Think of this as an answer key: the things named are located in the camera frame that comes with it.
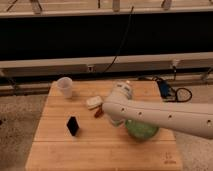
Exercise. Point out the black eraser block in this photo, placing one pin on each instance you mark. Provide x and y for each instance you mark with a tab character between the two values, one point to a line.
73	126

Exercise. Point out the blue power adapter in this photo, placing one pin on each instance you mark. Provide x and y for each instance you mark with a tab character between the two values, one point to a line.
164	89

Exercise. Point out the translucent plastic cup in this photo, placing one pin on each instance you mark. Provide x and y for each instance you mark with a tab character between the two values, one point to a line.
64	85

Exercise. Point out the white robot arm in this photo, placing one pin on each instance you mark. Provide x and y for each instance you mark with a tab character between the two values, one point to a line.
190	118

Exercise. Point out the brown sausage toy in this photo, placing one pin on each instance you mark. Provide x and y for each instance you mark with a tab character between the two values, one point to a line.
98	113

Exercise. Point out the green round bowl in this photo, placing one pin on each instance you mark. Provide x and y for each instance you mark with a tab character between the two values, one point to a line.
140	131

